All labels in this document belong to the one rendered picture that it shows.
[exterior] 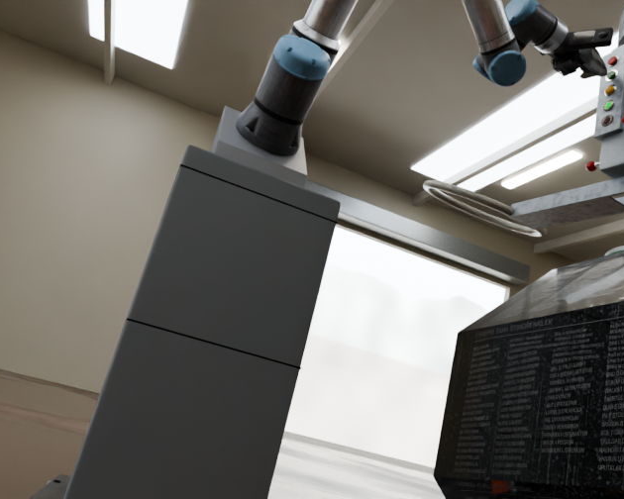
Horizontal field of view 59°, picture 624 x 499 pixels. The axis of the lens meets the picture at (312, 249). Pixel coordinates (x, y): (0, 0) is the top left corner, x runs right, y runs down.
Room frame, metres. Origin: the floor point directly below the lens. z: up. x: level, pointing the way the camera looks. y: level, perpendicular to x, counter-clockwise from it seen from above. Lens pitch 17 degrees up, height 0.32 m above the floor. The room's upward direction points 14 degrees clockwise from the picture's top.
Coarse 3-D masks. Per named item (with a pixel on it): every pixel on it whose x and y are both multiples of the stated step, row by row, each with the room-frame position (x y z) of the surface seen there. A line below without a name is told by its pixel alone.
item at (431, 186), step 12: (432, 180) 1.85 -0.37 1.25; (432, 192) 2.04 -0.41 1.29; (456, 192) 1.76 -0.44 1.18; (468, 192) 1.73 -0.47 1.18; (456, 204) 2.13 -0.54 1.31; (492, 204) 1.71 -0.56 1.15; (504, 204) 1.71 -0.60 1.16; (480, 216) 2.13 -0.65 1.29; (492, 216) 2.12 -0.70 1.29; (516, 228) 2.05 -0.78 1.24; (528, 228) 1.99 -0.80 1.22
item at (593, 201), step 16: (560, 192) 1.55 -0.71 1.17; (576, 192) 1.49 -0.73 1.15; (592, 192) 1.44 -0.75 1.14; (608, 192) 1.40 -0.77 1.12; (528, 208) 1.65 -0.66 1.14; (544, 208) 1.59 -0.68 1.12; (560, 208) 1.56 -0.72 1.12; (576, 208) 1.53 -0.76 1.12; (592, 208) 1.50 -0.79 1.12; (608, 208) 1.47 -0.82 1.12; (528, 224) 1.74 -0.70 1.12; (544, 224) 1.71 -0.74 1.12; (560, 224) 1.67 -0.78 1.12
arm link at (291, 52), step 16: (288, 48) 1.19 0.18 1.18; (304, 48) 1.23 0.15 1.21; (320, 48) 1.28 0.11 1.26; (272, 64) 1.24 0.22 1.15; (288, 64) 1.21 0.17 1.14; (304, 64) 1.20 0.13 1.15; (320, 64) 1.22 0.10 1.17; (272, 80) 1.25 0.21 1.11; (288, 80) 1.23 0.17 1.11; (304, 80) 1.23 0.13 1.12; (320, 80) 1.26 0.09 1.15; (256, 96) 1.32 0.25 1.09; (272, 96) 1.27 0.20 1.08; (288, 96) 1.26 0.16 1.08; (304, 96) 1.27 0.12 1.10; (288, 112) 1.30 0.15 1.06; (304, 112) 1.32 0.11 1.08
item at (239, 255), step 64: (192, 192) 1.19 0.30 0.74; (256, 192) 1.23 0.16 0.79; (192, 256) 1.20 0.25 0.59; (256, 256) 1.24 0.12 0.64; (320, 256) 1.28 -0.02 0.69; (128, 320) 1.18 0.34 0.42; (192, 320) 1.21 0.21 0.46; (256, 320) 1.25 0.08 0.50; (128, 384) 1.19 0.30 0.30; (192, 384) 1.22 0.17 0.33; (256, 384) 1.26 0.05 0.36; (128, 448) 1.20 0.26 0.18; (192, 448) 1.23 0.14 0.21; (256, 448) 1.27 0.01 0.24
